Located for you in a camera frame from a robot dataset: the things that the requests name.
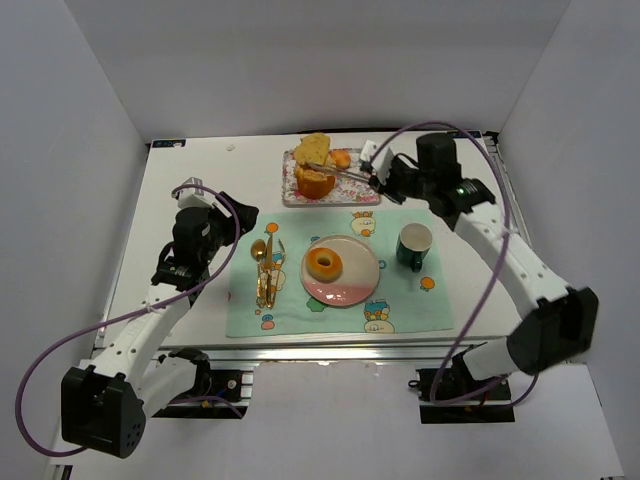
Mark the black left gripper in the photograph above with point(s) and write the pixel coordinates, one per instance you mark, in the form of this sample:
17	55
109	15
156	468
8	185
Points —
240	214

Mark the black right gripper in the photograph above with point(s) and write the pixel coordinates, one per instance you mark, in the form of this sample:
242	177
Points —
386	185

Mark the metal serving tongs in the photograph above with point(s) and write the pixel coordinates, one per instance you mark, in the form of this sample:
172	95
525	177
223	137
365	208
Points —
366	179

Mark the sliced herb bread piece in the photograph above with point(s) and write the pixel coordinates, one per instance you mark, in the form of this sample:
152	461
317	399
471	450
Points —
312	149

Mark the orange glazed donut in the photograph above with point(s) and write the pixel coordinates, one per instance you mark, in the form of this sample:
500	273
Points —
324	264

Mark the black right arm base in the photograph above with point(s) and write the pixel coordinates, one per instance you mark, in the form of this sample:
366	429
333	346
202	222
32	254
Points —
468	401

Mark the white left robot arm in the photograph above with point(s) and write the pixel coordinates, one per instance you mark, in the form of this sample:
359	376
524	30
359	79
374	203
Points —
105	405

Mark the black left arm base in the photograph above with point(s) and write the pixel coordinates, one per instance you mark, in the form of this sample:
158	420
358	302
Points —
229	381

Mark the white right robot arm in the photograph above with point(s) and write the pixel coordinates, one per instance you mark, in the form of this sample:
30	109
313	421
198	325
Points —
557	320

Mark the large sugared bread loaf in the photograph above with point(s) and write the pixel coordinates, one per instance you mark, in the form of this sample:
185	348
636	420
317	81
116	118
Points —
313	184

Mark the gold spoon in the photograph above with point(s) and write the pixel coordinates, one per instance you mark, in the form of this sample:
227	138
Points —
258	250

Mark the floral rectangular tray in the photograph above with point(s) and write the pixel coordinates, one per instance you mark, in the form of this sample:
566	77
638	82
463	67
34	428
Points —
346	191

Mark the gold knife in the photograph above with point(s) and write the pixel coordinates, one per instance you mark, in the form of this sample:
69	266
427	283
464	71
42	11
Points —
267	264

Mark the dark green mug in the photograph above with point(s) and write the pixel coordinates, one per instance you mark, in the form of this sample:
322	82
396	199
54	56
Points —
414	243

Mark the small round bun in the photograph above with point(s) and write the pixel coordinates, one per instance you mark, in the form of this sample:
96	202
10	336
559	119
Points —
340	158

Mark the blue right corner label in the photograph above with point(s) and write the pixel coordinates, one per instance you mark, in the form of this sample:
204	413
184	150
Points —
462	135

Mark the blue corner label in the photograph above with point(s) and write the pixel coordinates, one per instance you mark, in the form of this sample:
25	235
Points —
462	135
168	143

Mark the mint cartoon placemat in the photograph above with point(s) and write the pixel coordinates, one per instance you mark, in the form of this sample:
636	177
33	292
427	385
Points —
403	302

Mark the blue left corner label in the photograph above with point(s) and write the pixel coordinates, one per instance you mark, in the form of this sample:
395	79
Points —
168	143

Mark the pink white ceramic plate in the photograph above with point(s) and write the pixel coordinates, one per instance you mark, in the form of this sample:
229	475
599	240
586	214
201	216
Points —
360	277

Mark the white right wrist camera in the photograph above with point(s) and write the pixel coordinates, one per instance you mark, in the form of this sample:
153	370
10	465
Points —
376	160

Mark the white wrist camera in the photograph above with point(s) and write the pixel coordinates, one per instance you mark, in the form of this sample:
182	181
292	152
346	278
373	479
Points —
192	195
376	160

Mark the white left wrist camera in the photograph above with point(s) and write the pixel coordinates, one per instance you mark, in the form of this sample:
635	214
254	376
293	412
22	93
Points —
192	195

